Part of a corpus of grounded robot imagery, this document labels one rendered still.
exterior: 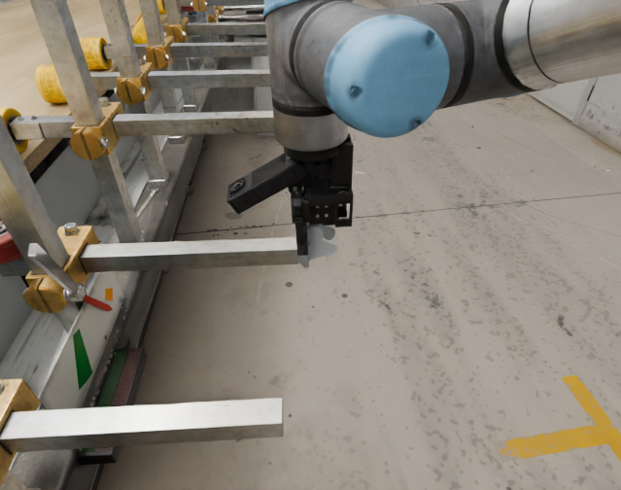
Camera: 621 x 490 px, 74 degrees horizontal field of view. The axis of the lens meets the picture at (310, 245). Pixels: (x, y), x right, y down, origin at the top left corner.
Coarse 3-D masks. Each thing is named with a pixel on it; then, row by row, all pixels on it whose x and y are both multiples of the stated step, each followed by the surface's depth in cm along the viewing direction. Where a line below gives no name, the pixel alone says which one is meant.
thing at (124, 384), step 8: (136, 352) 66; (128, 360) 65; (136, 360) 65; (128, 368) 64; (128, 376) 63; (120, 384) 62; (128, 384) 62; (120, 392) 61; (120, 400) 60; (104, 448) 54
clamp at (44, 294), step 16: (64, 240) 61; (80, 240) 61; (96, 240) 65; (80, 256) 60; (80, 272) 60; (32, 288) 54; (48, 288) 54; (32, 304) 55; (48, 304) 56; (64, 304) 56
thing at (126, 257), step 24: (216, 240) 63; (240, 240) 63; (264, 240) 63; (288, 240) 63; (0, 264) 59; (24, 264) 60; (96, 264) 61; (120, 264) 61; (144, 264) 61; (168, 264) 62; (192, 264) 62; (216, 264) 62; (240, 264) 62; (264, 264) 63
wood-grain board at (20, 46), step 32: (96, 0) 198; (128, 0) 198; (0, 32) 148; (32, 32) 148; (96, 32) 148; (0, 64) 118; (32, 64) 118; (0, 96) 99; (32, 96) 99; (32, 160) 77
